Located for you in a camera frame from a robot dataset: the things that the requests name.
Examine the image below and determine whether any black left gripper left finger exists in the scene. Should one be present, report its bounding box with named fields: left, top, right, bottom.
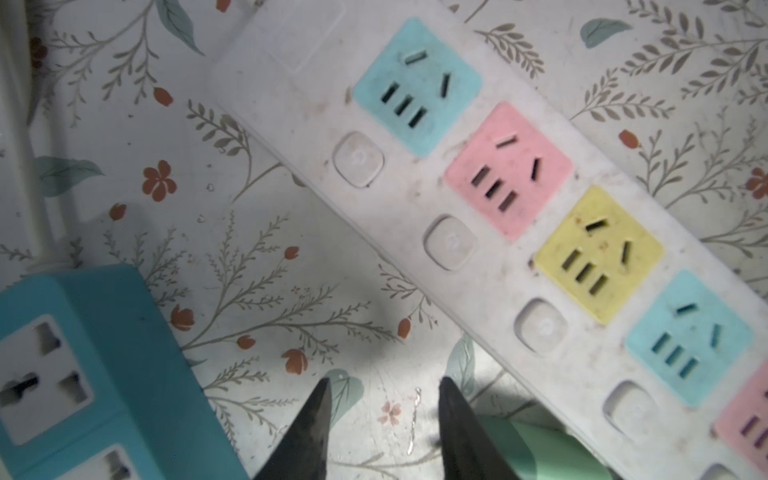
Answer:
left=254, top=378, right=332, bottom=480

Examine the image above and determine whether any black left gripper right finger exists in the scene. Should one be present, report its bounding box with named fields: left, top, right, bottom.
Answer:
left=438, top=376, right=518, bottom=480

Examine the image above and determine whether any green USB charger plug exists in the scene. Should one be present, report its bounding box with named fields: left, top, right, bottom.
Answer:
left=479, top=416, right=613, bottom=480

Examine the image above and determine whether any teal tower power strip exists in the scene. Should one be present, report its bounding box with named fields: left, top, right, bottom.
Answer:
left=1, top=265, right=246, bottom=479

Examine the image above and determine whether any white multicolour power strip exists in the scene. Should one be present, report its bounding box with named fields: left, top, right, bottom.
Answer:
left=211, top=1, right=767, bottom=479

